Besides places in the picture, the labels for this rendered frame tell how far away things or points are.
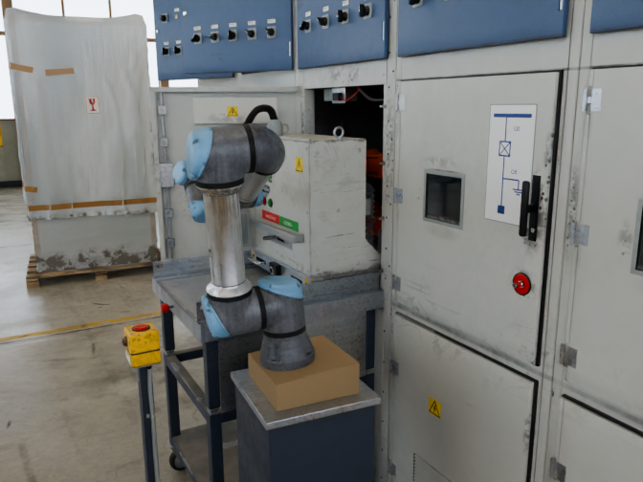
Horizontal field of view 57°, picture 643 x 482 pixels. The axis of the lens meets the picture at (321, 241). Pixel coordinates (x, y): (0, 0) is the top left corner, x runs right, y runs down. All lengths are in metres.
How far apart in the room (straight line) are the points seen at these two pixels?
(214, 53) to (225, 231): 1.58
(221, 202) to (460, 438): 1.05
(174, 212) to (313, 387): 1.30
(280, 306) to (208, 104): 1.24
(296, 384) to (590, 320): 0.72
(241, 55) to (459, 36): 1.29
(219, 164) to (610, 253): 0.89
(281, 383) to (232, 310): 0.22
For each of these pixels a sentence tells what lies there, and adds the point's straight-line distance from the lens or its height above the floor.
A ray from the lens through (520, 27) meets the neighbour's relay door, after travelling 1.61.
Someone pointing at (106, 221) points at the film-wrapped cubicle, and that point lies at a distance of 5.65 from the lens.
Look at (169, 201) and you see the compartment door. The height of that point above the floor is 1.11.
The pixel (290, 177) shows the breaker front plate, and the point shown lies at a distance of 2.12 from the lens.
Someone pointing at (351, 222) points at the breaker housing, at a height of 1.10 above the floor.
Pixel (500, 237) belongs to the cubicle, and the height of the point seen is 1.16.
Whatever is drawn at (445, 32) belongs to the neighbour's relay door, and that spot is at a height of 1.70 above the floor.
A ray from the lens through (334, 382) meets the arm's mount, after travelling 1.60.
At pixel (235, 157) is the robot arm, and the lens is 1.38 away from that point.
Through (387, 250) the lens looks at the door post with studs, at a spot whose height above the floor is 1.01.
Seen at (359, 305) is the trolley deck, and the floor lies 0.82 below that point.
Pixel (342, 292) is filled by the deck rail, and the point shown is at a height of 0.86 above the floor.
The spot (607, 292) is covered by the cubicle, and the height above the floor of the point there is 1.09.
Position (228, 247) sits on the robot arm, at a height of 1.17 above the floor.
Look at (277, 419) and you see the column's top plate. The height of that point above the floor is 0.75.
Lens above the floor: 1.50
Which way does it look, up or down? 13 degrees down
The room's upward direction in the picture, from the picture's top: straight up
